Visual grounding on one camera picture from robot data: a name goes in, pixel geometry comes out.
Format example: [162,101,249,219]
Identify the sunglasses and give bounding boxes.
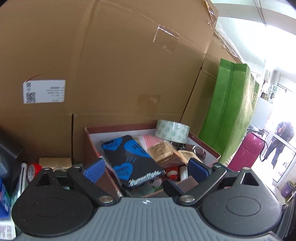
[171,142,206,160]

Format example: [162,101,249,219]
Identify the brown sachet packet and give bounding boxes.
[147,141,185,168]

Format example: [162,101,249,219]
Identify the black blue hearts phone case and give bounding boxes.
[101,135,165,188]

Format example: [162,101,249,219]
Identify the maroon cardboard box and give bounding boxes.
[84,122,222,197]

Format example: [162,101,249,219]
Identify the red tape roll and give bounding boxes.
[27,163,42,183]

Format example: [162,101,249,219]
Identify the pink thermos bottle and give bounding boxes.
[228,132,265,172]

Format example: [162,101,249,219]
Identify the green fabric bag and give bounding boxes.
[199,59,260,164]

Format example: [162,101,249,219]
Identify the black product box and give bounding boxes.
[0,129,25,196]

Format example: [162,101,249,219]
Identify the person in doorway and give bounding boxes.
[263,121,295,168]

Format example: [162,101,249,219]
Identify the large cardboard box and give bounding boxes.
[1,1,239,162]

